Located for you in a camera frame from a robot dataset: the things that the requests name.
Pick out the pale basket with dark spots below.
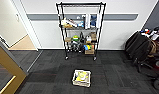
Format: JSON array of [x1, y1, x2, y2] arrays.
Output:
[[71, 69, 93, 89]]

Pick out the blue yellow green blocks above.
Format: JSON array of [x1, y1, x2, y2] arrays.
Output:
[[82, 44, 93, 51]]

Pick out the black cone-shaped bag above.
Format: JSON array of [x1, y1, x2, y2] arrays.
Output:
[[79, 31, 86, 45]]

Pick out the green round toy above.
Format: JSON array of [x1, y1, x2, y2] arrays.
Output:
[[72, 34, 80, 42]]

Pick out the low brown cardboard box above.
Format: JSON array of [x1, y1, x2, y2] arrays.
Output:
[[84, 48, 96, 56]]

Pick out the small white dark box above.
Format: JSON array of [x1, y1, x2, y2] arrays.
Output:
[[85, 35, 93, 43]]

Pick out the small brown cardboard box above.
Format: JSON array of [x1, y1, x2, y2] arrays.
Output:
[[64, 36, 73, 43]]

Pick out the stacked brown cardboard boxes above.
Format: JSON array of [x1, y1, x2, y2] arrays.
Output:
[[90, 32, 98, 41]]

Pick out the small light blue plush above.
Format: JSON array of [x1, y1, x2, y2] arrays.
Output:
[[76, 21, 85, 28]]

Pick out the thin black upright box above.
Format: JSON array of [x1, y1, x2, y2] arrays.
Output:
[[82, 14, 86, 29]]

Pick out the toy package with doll print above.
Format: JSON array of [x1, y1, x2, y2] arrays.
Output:
[[60, 18, 78, 29]]

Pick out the white upright box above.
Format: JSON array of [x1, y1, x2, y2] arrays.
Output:
[[84, 13, 89, 30], [95, 13, 100, 30], [86, 13, 92, 30], [98, 13, 103, 30]]

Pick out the yellow plush shark toy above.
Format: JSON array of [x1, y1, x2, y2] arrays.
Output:
[[76, 70, 89, 82]]

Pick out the colourful clutter on cart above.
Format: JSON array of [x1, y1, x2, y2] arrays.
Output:
[[139, 27, 159, 41]]

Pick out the yellow-brown wooden door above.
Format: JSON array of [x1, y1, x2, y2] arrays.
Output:
[[0, 32, 29, 94]]

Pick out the black wire shelf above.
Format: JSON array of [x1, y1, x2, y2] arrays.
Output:
[[55, 1, 107, 62]]

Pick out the long grey wall band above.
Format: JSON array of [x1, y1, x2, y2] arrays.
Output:
[[27, 13, 139, 22]]

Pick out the white door frame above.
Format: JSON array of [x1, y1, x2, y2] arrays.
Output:
[[11, 0, 43, 51]]

